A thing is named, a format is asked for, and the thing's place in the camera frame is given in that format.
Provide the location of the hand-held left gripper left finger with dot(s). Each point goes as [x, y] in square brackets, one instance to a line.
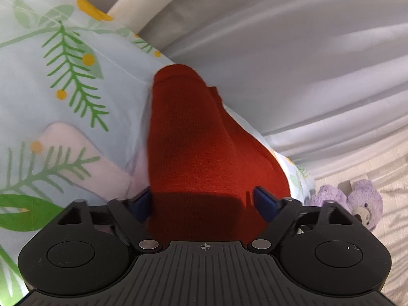
[142, 205]

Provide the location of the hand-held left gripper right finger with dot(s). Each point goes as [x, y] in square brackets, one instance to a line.
[266, 202]

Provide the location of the red knitted sweater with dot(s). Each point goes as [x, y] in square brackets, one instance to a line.
[197, 153]

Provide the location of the purple teddy bear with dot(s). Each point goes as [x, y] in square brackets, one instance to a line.
[363, 202]

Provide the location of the floral printed bedsheet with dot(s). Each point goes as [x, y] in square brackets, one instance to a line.
[41, 118]

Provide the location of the white curtain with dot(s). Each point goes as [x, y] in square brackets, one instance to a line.
[287, 54]

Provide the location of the beige padded bed rail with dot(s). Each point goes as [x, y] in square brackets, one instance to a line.
[137, 6]

